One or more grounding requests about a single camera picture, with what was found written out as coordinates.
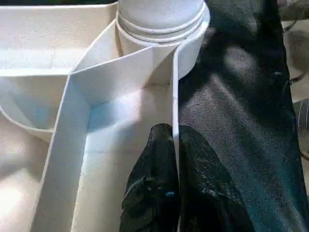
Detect black work mat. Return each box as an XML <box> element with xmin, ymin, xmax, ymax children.
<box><xmin>178</xmin><ymin>0</ymin><xmax>306</xmax><ymax>232</ymax></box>

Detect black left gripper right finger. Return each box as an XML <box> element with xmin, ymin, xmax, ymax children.
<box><xmin>178</xmin><ymin>125</ymin><xmax>256</xmax><ymax>232</ymax></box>

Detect white plastic table leg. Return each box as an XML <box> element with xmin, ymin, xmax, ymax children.
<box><xmin>115</xmin><ymin>0</ymin><xmax>208</xmax><ymax>46</ymax></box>

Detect white plastic table top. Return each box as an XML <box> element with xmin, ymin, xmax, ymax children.
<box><xmin>0</xmin><ymin>2</ymin><xmax>211</xmax><ymax>232</ymax></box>

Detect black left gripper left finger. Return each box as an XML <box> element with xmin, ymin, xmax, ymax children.
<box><xmin>119</xmin><ymin>122</ymin><xmax>181</xmax><ymax>232</ymax></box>

